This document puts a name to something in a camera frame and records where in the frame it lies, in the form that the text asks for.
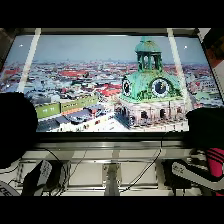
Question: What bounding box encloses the pink garment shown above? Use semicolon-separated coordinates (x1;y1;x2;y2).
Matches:
205;148;224;197

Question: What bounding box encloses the black cable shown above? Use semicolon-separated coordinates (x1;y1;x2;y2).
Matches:
119;131;168;194
58;146;91;196
41;147;68;196

